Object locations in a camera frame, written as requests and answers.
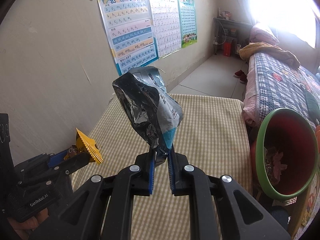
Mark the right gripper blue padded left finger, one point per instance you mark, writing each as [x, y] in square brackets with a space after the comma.
[152, 160]

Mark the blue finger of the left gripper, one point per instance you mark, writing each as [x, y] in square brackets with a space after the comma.
[56, 159]

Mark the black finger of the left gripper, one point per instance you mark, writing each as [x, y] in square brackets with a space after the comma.
[70, 165]

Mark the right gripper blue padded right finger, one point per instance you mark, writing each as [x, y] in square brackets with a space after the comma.
[171, 170]

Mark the yellow snack wrapper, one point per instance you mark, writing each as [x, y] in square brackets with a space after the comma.
[84, 144]

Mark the silver blue wrapper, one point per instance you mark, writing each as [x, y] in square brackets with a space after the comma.
[152, 112]

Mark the person's left hand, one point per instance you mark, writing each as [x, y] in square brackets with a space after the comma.
[30, 224]

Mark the red slippers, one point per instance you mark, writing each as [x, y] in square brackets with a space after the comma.
[241, 76]

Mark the red bin with green rim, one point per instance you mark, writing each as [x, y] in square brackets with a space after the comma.
[290, 133]

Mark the red box under table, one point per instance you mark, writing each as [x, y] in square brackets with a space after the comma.
[227, 47]

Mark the blue plaid quilted bedspread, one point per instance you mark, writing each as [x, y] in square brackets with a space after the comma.
[272, 84]

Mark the mustard yellow blanket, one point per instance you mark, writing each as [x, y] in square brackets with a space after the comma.
[274, 51]

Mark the teal chart poster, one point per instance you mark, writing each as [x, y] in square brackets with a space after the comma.
[188, 26]

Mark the dark wooden side table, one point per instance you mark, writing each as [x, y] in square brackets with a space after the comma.
[230, 31]

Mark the white chart poster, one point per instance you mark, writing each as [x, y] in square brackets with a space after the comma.
[166, 25]

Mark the orange plastic bottle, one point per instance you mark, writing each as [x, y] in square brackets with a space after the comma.
[317, 133]

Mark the dark green cloth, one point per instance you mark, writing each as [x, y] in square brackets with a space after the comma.
[313, 108]

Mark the pink pillow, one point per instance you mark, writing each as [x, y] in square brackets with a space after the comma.
[262, 33]

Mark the pinyin wall poster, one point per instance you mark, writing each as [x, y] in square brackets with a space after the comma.
[129, 30]

